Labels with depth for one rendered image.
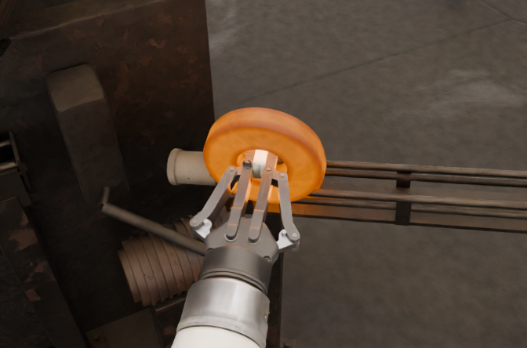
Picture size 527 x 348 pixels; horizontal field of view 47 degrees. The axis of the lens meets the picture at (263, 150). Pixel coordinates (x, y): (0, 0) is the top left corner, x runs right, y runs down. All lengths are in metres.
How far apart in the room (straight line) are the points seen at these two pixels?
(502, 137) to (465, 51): 0.46
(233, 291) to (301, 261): 1.08
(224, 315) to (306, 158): 0.24
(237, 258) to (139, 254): 0.45
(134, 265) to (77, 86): 0.32
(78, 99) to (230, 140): 0.30
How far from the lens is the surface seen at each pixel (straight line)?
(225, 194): 0.72
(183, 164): 0.97
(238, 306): 0.60
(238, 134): 0.73
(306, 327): 1.58
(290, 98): 2.12
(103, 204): 1.05
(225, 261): 0.63
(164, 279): 1.07
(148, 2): 1.00
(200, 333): 0.59
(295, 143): 0.73
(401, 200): 0.93
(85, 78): 0.99
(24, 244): 1.14
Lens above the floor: 1.40
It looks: 46 degrees down
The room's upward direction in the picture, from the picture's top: straight up
